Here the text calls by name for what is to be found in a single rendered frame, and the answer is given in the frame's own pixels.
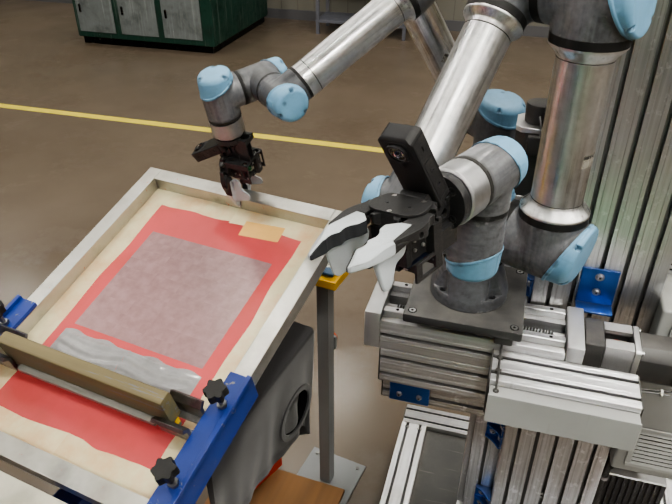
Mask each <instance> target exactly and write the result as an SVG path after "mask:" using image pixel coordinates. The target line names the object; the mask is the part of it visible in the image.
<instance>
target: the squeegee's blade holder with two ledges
mask: <svg viewBox="0 0 672 504"><path fill-rule="evenodd" d="M17 369H18V370H19V372H22V373H24V374H27V375H29V376H32V377H34V378H37V379H39V380H42V381H44V382H47V383H49V384H52V385H54V386H56V387H59V388H61V389H64V390H66V391H69V392H71V393H74V394H76V395H79V396H81V397H84V398H86V399H89V400H91V401H94V402H96V403H99V404H101V405H103V406H106V407H108V408H111V409H113V410H116V411H118V412H121V413H123V414H126V415H128V416H131V417H133V418H136V419H138V420H141V421H143V422H145V423H148V424H150V425H153V426H156V425H157V424H154V423H152V422H150V420H151V418H152V417H154V416H151V415H149V414H146V413H144V412H141V411H139V410H136V409H134V408H131V407H129V406H126V405H124V404H121V403H119V402H116V401H114V400H111V399H109V398H106V397H104V396H101V395H99V394H96V393H94V392H91V391H89V390H86V389H84V388H81V387H79V386H76V385H74V384H71V383H69V382H66V381H63V380H61V379H58V378H56V377H53V376H51V375H48V374H46V373H43V372H41V371H38V370H36V369H33V368H31V367H28V366H26V365H23V364H20V365H19V367H18V368H17Z"/></svg>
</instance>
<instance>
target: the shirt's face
mask: <svg viewBox="0 0 672 504"><path fill-rule="evenodd" d="M310 332H311V328H310V327H308V326H304V325H301V324H298V323H295V322H293V324H292V325H291V327H290V329H289V330H288V332H287V334H286V335H285V337H284V339H283V340H282V342H281V344H280V345H279V347H278V349H277V350H276V352H275V354H274V355H273V357H272V359H271V360H270V362H269V364H268V365H267V367H266V369H265V370H264V372H263V374H262V376H261V377H260V379H259V381H258V382H257V384H256V386H255V387H256V390H257V392H258V397H259V396H260V395H261V394H262V392H263V391H264V390H265V389H266V387H267V386H268V385H269V384H270V382H271V381H272V380H273V379H274V377H275V376H276V375H277V373H278V372H279V371H280V370H281V368H282V367H283V366H284V365H285V363H286V362H287V361H288V360H289V358H290V357H291V356H292V355H293V353H294V352H295V351H296V350H297V348H298V347H299V346H300V345H301V343H302V342H303V341H304V339H305V338H306V337H307V336H308V334H309V333H310ZM258 397H257V399H258ZM257 399H256V400H257Z"/></svg>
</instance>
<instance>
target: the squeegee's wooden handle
mask: <svg viewBox="0 0 672 504"><path fill-rule="evenodd" d="M0 347H1V348H2V349H3V351H4V352H5V353H6V354H7V355H8V356H9V357H11V358H12V359H13V360H14V362H15V363H17V364H19V365H20V364H23V365H26V366H28V367H31V368H33V369H36V370H38V371H41V372H43V373H46V374H48V375H51V376H53V377H56V378H58V379H61V380H63V381H66V382H69V383H71V384H74V385H76V386H79V387H81V388H84V389H86V390H89V391H91V392H94V393H96V394H99V395H101V396H104V397H106V398H109V399H111V400H114V401H116V402H119V403H121V404H124V405H126V406H129V407H131V408H134V409H136V410H139V411H141V412H144V413H146V414H149V415H151V416H154V417H155V416H159V417H161V418H164V419H166V420H169V421H171V422H175V421H176V419H177V418H178V416H179V414H180V413H181V411H180V410H179V408H178V406H177V404H176V403H175V401H174V399H173V397H172V396H171V394H170V393H169V392H167V391H164V390H161V389H159V388H156V387H153V386H151V385H148V384H145V383H143V382H140V381H138V380H135V379H132V378H130V377H127V376H124V375H122V374H119V373H116V372H114V371H111V370H108V369H106V368H103V367H100V366H98V365H95V364H93V363H90V362H87V361H85V360H82V359H79V358H77V357H74V356H71V355H69V354H66V353H63V352H61V351H58V350H55V349H53V348H50V347H48V346H45V345H42V344H40V343H37V342H34V341H32V340H29V339H26V338H24V337H21V336H18V335H16V334H13V333H10V332H8V331H5V332H4V333H3V334H2V335H1V336H0Z"/></svg>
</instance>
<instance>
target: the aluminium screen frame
mask: <svg viewBox="0 0 672 504"><path fill-rule="evenodd" d="M157 189H162V190H166V191H170V192H174V193H179V194H183V195H187V196H191V197H195V198H199V199H203V200H207V201H211V202H215V203H219V204H223V205H228V206H232V207H236V208H240V209H244V210H248V211H252V212H256V213H260V214H264V215H268V216H273V217H277V218H281V219H285V220H289V221H293V222H297V223H301V224H305V225H309V226H313V227H318V228H322V229H323V230H324V229H325V228H326V227H327V226H329V222H330V221H332V220H333V219H334V218H335V217H336V216H338V215H339V214H340V213H341V212H342V211H339V210H334V209H330V208H326V207H321V206H317V205H313V204H308V203H304V202H300V201H295V200H291V199H287V198H282V197H278V196H274V195H269V194H265V193H261V192H256V191H252V190H248V189H243V188H242V189H243V190H244V191H246V192H247V193H248V194H249V195H250V197H251V199H250V200H249V201H240V202H241V207H238V206H236V205H235V204H234V203H233V202H232V201H231V200H230V198H229V197H228V195H226V193H225V191H224V190H223V188H222V186H221V183H218V182H213V181H209V180H205V179H200V178H196V177H192V176H187V175H183V174H179V173H174V172H170V171H166V170H161V169H157V168H153V167H150V168H149V170H148V171H147V172H146V173H145V174H144V175H143V176H142V177H141V178H140V179H139V180H138V181H137V182H136V183H135V185H134V186H133V187H132V188H131V189H130V190H129V191H128V192H127V193H126V194H125V195H124V196H123V197H122V198H121V200H120V201H119V202H118V203H117V204H116V205H115V206H114V207H113V208H112V209H111V210H110V211H109V212H108V213H107V214H106V216H105V217H104V218H103V219H102V220H101V221H100V222H99V223H98V224H97V225H96V226H95V227H94V228H93V229H92V231H91V232H90V233H89V234H88V235H87V236H86V237H85V238H84V239H83V240H82V241H81V242H80V243H79V244H78V246H77V247H76V248H75V249H74V250H73V251H72V252H71V253H70V254H69V255H68V256H67V257H66V258H65V259H64V260H63V262H62V263H61V264H60V265H59V266H58V267H57V268H56V269H55V270H54V271H53V272H52V273H51V274H50V275H49V277H48V278H47V279H46V280H45V281H44V282H43V283H42V284H41V285H40V286H39V287H38V288H37V289H36V290H35V292H34V293H33V294H32V295H31V296H30V297H29V298H28V299H27V300H30V301H32V302H35V303H36V304H37V306H36V307H35V308H34V309H33V311H32V312H31V313H30V314H29V315H28V316H27V317H26V318H25V319H24V320H23V321H22V323H21V324H20V325H19V326H18V327H17V328H16V330H19V331H21V332H24V333H27V334H28V333H29V332H30V331H31V330H32V329H33V327H34V326H35V325H36V324H37V323H38V322H39V321H40V320H41V319H42V317H43V316H44V315H45V314H46V313H47V312H48V311H49V310H50V309H51V307H52V306H53V305H54V304H55V303H56V302H57V301H58V300H59V298H60V297H61V296H62V295H63V294H64V293H65V292H66V291H67V290H68V288H69V287H70V286H71V285H72V284H73V283H74V282H75V281H76V280H77V278H78V277H79V276H80V275H81V274H82V273H83V272H84V271H85V269H86V268H87V267H88V266H89V265H90V264H91V263H92V262H93V261H94V259H95V258H96V257H97V256H98V255H99V254H100V253H101V252H102V251H103V249H104V248H105V247H106V246H107V245H108V244H109V243H110V242H111V240H112V239H113V238H114V237H115V236H116V235H117V234H118V233H119V232H120V230H121V229H122V228H123V227H124V226H125V225H126V224H127V223H128V222H129V220H130V219H131V218H132V217H133V216H134V215H135V214H136V213H137V211H138V210H139V209H140V208H141V207H142V206H143V205H144V204H145V203H146V201H147V200H148V199H149V198H150V197H151V196H152V195H153V194H154V193H155V191H156V190H157ZM327 265H328V260H327V258H326V255H322V256H320V257H318V258H316V259H314V260H312V261H310V260H309V259H308V255H307V256H306V258H305V260H304V261H303V263H302V264H301V266H300V268H299V269H298V271H297V272H296V274H295V276H294V277H293V279H292V280H291V282H290V283H289V285H288V287H287V288H286V290H285V291H284V293H283V295H282V296H281V298H280V299H279V301H278V303H277V304H276V306H275V307H274V309H273V310H272V312H271V314H270V315H269V317H268V318H267V320H266V322H265V323H264V325H263V326H262V328H261V330H260V331H259V333H258V334H257V336H256V337H255V339H254V341H253V342H252V344H251V345H250V347H249V349H248V350H247V352H246V353H245V355H244V357H243V358H242V360H241V361H240V363H239V365H238V366H237V368H236V369H235V371H234V373H237V374H240V375H242V376H245V377H246V376H247V375H249V376H251V377H252V380H253V382H254V385H255V386H256V384H257V382H258V381H259V379H260V377H261V376H262V374H263V372H264V370H265V369H266V367H267V365H268V364H269V362H270V360H271V359H272V357H273V355H274V354H275V352H276V350H277V349H278V347H279V345H280V344H281V342H282V340H283V339H284V337H285V335H286V334H287V332H288V330H289V329H290V327H291V325H292V324H293V322H294V320H295V318H296V317H297V315H298V313H299V312H300V310H301V308H302V307H303V305H304V303H305V302H306V300H307V298H308V297H309V295H310V293H311V292H312V290H313V288H314V287H315V285H316V283H317V282H318V280H319V278H320V277H321V275H322V273H323V272H324V270H325V268H326V266H327ZM0 459H1V460H3V461H5V462H7V463H9V464H11V465H13V466H15V467H17V468H19V469H22V470H24V471H26V472H28V473H30V474H32V475H34V476H36V477H38V478H40V479H42V480H44V481H46V482H48V483H51V484H53V485H55V486H57V487H59V488H61V489H63V490H65V491H67V492H69V493H71V494H73V495H75V496H78V497H80V498H82V499H84V500H86V501H88V502H90V503H92V504H147V502H148V501H149V499H147V498H145V497H143V496H141V495H139V494H137V493H134V492H132V491H130V490H128V489H126V488H124V487H121V486H119V485H117V484H115V483H113V482H111V481H108V480H106V479H104V478H102V477H100V476H98V475H95V474H93V473H91V472H89V471H87V470H84V469H82V468H80V467H78V466H76V465H74V464H71V463H69V462H67V461H65V460H63V459H61V458H58V457H56V456H54V455H52V454H50V453H48V452H45V451H43V450H41V449H39V448H37V447H35V446H32V445H30V444H28V443H26V442H24V441H22V440H19V439H17V438H15V437H13V436H11V435H8V434H6V433H4V432H2V431H0Z"/></svg>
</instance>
